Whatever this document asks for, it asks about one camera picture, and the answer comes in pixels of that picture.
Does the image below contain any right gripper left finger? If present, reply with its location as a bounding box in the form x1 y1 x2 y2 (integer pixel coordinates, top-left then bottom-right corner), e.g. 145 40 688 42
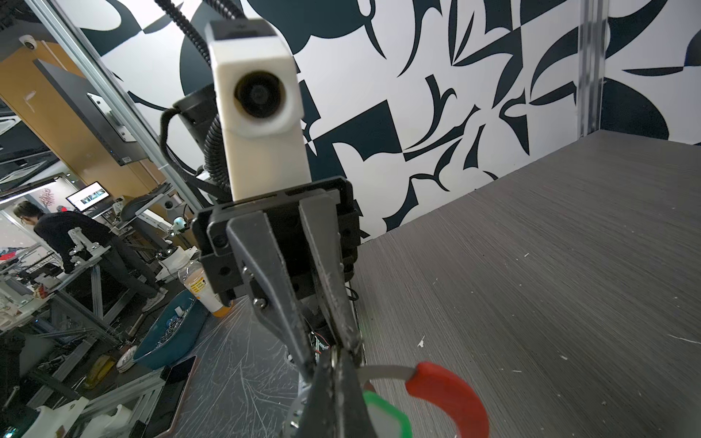
295 350 336 438

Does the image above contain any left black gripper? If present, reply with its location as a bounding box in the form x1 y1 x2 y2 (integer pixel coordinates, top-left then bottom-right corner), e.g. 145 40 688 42
192 177 363 381

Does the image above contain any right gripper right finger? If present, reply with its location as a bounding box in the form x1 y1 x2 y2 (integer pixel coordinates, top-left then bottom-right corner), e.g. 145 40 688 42
335 350 377 438

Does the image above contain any green key tag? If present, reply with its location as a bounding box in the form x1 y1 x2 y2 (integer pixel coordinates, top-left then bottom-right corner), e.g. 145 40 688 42
363 391 413 438

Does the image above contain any plastic bottle orange liquid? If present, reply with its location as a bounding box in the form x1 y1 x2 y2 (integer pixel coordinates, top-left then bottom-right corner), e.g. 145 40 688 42
178 260 231 318

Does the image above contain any teal bowl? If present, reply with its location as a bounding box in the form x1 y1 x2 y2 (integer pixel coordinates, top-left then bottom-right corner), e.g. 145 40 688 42
133 290 210 370

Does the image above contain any computer monitor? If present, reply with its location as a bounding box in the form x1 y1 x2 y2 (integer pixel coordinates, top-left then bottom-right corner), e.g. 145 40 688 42
66 182 111 212

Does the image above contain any person in black clothes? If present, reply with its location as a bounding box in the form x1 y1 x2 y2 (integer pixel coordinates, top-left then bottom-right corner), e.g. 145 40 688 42
13 200 170 314

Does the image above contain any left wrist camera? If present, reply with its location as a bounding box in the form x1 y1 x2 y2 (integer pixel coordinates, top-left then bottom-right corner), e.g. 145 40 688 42
204 19 311 201

